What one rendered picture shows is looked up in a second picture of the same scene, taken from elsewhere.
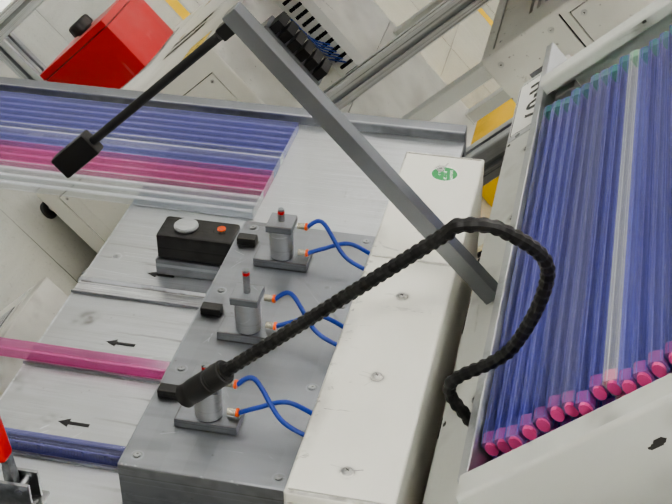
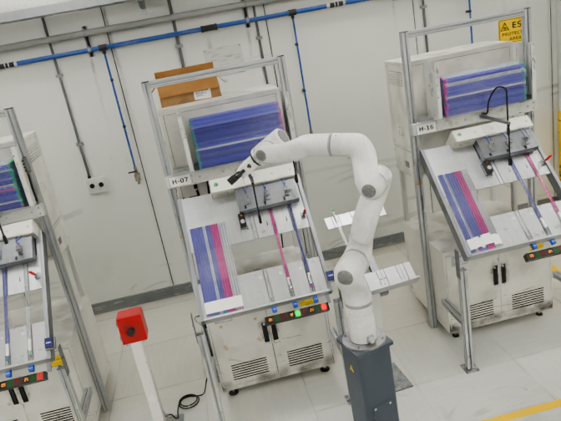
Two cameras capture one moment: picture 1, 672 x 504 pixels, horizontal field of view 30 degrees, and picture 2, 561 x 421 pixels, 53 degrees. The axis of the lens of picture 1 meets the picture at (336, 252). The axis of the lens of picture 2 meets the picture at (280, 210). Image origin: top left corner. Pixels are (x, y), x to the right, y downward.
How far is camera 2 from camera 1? 2.87 m
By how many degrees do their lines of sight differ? 69
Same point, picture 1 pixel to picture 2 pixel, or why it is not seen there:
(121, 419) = (282, 213)
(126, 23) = (132, 313)
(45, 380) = (280, 228)
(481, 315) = not seen: hidden behind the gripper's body
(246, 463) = (291, 183)
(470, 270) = not seen: hidden behind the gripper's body
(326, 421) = (282, 174)
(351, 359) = (270, 177)
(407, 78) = not seen: outside the picture
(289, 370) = (271, 187)
